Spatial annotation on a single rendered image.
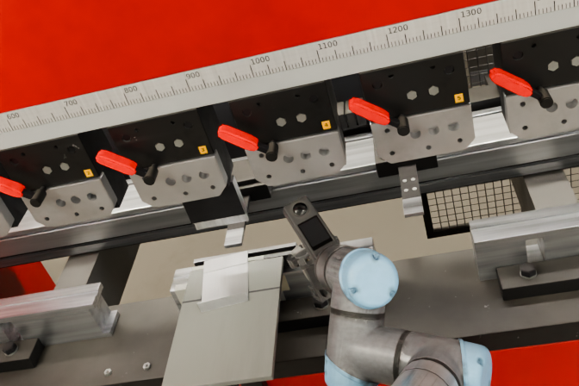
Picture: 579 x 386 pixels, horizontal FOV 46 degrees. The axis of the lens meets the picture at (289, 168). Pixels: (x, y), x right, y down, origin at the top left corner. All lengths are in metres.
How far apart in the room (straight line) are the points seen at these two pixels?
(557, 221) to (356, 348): 0.48
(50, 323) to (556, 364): 0.95
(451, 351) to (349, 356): 0.14
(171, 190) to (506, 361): 0.64
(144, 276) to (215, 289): 1.80
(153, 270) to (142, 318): 1.58
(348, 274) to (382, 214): 1.96
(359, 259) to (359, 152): 0.60
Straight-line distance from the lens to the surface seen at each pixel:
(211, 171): 1.10
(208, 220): 1.21
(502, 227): 1.25
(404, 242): 2.70
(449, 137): 1.06
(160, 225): 1.57
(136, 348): 1.39
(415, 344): 0.91
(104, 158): 1.09
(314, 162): 1.07
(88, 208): 1.20
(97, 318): 1.44
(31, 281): 2.23
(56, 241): 1.68
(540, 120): 1.08
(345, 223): 2.86
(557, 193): 1.45
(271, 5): 0.96
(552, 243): 1.25
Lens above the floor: 1.79
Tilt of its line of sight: 33 degrees down
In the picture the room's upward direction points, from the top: 18 degrees counter-clockwise
